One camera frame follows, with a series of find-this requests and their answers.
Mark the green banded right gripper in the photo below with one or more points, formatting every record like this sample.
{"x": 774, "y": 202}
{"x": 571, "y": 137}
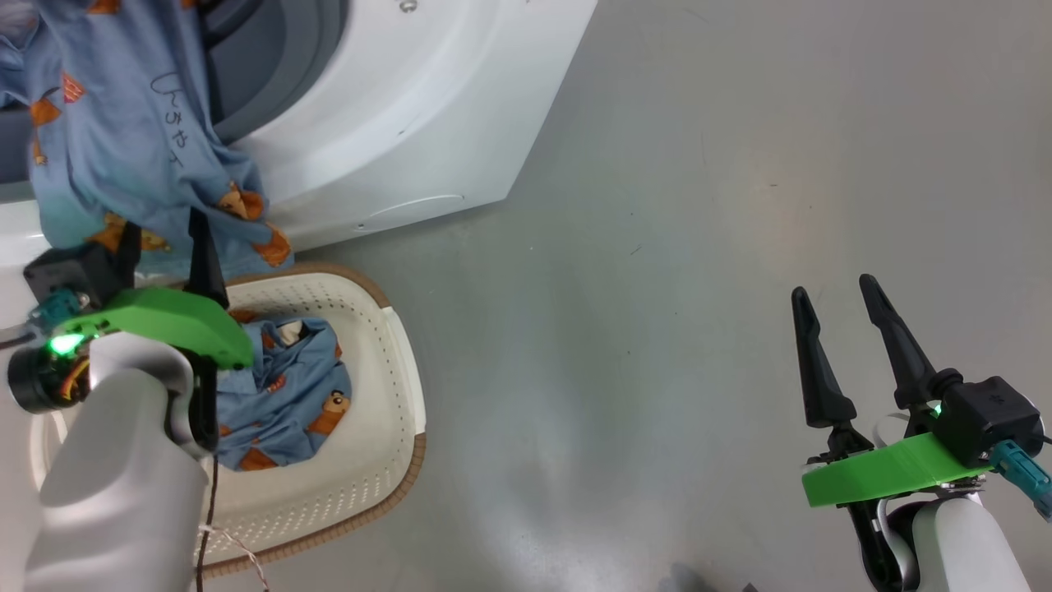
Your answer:
{"x": 888, "y": 469}

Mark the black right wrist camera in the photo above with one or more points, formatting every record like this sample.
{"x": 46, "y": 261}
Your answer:
{"x": 986, "y": 415}

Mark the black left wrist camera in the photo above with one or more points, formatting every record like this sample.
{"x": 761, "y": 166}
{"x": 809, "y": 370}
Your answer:
{"x": 74, "y": 271}

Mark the blue bear print garment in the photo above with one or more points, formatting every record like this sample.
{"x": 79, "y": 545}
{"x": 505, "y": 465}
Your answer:
{"x": 279, "y": 395}
{"x": 123, "y": 123}

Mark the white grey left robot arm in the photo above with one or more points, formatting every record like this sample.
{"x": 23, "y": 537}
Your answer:
{"x": 123, "y": 477}

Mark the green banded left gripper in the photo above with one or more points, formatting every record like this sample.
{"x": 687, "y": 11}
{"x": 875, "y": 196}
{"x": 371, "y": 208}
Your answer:
{"x": 173, "y": 316}

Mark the cream perforated laundry basket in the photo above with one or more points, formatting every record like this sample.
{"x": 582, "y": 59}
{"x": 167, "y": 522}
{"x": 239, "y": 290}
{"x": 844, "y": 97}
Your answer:
{"x": 370, "y": 444}

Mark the white Hisense washing machine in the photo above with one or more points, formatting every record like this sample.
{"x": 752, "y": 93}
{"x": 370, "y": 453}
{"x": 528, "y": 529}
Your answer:
{"x": 427, "y": 107}

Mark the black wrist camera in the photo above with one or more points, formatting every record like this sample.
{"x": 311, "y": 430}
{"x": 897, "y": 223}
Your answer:
{"x": 986, "y": 415}
{"x": 74, "y": 271}

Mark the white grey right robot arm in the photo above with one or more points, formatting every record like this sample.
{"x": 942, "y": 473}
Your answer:
{"x": 962, "y": 551}

